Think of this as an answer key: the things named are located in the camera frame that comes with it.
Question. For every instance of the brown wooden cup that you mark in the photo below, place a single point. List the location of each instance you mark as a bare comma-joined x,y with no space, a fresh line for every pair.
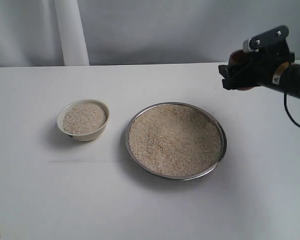
238,57

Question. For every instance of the rice in white bowl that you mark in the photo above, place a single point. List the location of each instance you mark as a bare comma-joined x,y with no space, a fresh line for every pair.
84,119

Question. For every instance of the white backdrop curtain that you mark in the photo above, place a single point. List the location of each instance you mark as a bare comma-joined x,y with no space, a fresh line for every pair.
124,32

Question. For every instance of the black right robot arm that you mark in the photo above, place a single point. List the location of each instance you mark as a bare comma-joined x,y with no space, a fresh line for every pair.
287,81

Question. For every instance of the round steel tray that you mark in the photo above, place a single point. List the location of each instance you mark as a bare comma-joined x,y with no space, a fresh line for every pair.
222,150

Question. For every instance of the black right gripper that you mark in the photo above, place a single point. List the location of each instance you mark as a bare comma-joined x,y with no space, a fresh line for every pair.
269,57

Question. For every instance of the rice in steel tray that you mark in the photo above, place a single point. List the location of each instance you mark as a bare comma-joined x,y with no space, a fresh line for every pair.
175,140

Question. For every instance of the white ceramic bowl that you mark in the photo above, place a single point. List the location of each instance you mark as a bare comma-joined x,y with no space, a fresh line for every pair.
84,137

